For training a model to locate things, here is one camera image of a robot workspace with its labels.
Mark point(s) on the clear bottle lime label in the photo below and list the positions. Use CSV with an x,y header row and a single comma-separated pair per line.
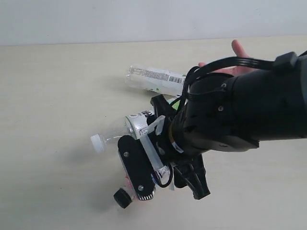
x,y
134,125

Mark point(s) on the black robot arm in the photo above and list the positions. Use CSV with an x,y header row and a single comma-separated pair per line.
x,y
269,98

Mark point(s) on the pink bottle black cap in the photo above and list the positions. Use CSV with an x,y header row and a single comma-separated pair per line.
x,y
125,195

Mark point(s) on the clear bottle white label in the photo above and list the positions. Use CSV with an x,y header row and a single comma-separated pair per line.
x,y
156,80

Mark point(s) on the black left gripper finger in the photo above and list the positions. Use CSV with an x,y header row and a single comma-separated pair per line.
x,y
167,108

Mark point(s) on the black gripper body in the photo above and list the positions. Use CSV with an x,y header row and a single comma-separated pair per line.
x,y
208,123

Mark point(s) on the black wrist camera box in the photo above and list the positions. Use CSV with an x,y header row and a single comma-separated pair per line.
x,y
137,167

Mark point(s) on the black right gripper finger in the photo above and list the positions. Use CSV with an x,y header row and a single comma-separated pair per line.
x,y
193,175

